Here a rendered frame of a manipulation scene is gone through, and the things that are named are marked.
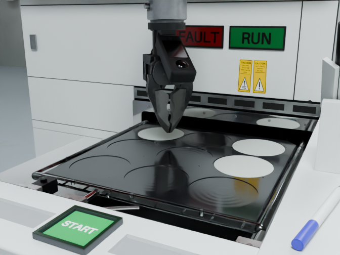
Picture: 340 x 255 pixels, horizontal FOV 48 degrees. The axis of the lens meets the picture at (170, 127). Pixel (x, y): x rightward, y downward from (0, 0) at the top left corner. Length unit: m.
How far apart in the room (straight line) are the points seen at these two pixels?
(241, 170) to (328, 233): 0.30
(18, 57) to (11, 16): 0.93
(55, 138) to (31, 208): 0.77
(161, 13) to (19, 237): 0.47
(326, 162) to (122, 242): 0.26
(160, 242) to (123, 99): 0.69
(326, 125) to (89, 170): 0.37
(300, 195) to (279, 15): 0.48
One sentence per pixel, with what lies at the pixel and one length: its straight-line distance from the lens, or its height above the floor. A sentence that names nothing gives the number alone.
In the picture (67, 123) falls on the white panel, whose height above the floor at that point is 0.85.
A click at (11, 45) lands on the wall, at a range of 9.92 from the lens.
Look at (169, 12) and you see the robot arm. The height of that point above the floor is 1.15.
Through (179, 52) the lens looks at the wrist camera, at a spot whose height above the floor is 1.08.
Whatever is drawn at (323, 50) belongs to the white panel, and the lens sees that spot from 0.81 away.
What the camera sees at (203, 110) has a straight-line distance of 0.88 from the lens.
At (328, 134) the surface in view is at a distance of 0.48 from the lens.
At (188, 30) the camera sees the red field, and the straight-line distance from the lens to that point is 0.88.
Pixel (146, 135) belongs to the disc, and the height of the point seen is 0.90.
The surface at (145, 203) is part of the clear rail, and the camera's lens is 0.53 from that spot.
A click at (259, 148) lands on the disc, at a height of 0.90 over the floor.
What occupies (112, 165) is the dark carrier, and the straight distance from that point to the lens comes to 0.66.
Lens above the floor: 1.14
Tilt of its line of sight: 16 degrees down
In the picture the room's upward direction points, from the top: straight up
